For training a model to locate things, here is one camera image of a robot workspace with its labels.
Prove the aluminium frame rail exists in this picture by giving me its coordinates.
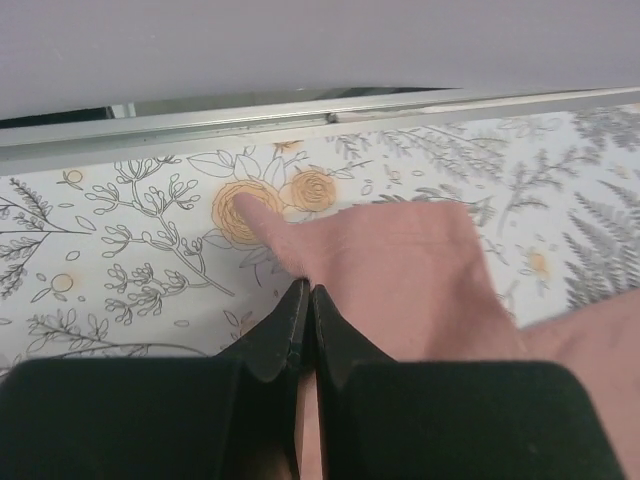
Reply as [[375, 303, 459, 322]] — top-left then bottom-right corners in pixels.
[[1, 87, 639, 175]]

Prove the floral patterned table mat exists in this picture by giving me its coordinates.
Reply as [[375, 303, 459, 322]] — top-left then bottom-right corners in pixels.
[[1, 105, 639, 371]]

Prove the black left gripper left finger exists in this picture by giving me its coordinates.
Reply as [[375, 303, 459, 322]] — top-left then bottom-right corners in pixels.
[[1, 280, 310, 479]]

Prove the pink t shirt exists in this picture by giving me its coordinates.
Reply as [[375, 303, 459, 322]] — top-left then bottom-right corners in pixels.
[[232, 193, 639, 479]]

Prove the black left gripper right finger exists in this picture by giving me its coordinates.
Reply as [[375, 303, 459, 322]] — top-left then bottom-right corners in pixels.
[[312, 286, 624, 479]]

